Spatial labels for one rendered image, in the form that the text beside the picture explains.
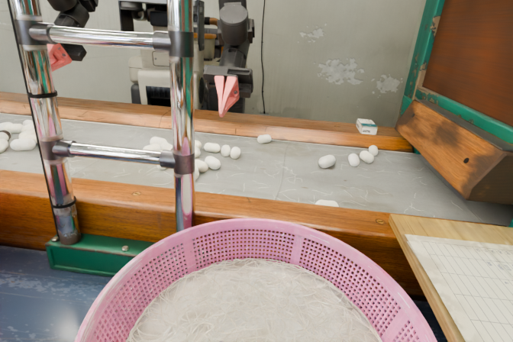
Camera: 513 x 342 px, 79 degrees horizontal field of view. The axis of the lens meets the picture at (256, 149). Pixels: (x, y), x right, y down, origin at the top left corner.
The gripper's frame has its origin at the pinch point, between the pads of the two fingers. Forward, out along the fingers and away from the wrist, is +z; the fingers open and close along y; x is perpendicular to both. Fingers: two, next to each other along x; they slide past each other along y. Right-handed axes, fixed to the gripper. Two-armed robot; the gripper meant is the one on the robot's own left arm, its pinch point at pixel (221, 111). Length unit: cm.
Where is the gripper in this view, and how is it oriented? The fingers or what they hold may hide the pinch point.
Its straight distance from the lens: 63.3
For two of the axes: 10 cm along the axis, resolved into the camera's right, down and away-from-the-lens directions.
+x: 0.3, 4.7, 8.8
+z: -1.4, 8.8, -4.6
